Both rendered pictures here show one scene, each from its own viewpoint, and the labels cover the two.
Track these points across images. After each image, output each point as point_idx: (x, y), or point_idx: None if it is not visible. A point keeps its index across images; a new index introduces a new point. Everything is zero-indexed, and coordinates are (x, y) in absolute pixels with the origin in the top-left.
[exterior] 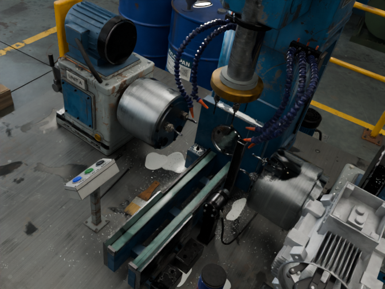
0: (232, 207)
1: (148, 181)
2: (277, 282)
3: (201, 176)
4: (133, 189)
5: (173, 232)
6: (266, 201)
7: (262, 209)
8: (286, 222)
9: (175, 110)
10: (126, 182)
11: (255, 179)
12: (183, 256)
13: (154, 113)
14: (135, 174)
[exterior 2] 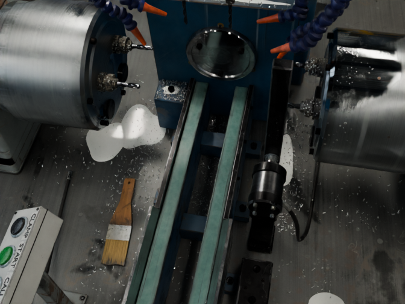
0: None
1: (113, 186)
2: None
3: (200, 136)
4: (97, 213)
5: (216, 274)
6: (356, 146)
7: (350, 160)
8: (404, 165)
9: (103, 45)
10: (78, 206)
11: (315, 111)
12: (248, 300)
13: (69, 72)
14: (84, 183)
